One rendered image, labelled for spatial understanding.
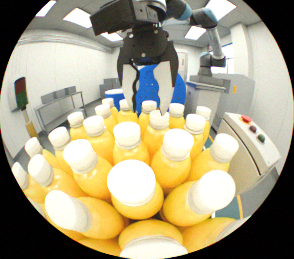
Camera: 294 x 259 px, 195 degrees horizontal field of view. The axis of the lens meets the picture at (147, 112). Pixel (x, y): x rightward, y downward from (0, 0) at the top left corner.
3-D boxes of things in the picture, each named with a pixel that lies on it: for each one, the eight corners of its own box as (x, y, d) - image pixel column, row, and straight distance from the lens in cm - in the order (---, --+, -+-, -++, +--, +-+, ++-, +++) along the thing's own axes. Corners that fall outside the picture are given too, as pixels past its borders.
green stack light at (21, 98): (28, 103, 40) (26, 89, 40) (16, 110, 41) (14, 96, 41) (29, 102, 47) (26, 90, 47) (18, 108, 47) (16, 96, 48)
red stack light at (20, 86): (26, 89, 40) (25, 77, 41) (14, 96, 41) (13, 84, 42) (26, 90, 47) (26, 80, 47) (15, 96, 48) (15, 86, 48)
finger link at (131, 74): (142, 105, 21) (150, 67, 20) (132, 115, 16) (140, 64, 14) (131, 102, 22) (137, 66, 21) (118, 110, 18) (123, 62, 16)
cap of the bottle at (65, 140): (50, 149, 19) (45, 140, 18) (57, 136, 21) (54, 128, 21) (66, 148, 17) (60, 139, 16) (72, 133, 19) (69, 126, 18)
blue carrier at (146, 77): (176, 93, 128) (177, 73, 127) (183, 123, 45) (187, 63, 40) (157, 92, 130) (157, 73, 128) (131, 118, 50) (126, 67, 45)
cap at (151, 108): (159, 110, 23) (159, 104, 22) (145, 113, 21) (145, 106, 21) (152, 106, 26) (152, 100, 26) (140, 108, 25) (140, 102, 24)
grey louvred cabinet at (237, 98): (203, 108, 406) (209, 75, 390) (236, 141, 260) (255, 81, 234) (192, 108, 383) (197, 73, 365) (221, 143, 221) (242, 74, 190)
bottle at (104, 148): (101, 180, 32) (71, 134, 19) (110, 163, 34) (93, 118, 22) (122, 187, 29) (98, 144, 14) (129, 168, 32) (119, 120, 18)
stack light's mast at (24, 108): (33, 119, 41) (25, 75, 41) (22, 128, 42) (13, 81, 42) (33, 117, 47) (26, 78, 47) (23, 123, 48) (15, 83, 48)
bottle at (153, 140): (150, 182, 29) (154, 136, 13) (139, 165, 32) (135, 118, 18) (169, 171, 31) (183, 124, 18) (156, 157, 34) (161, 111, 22)
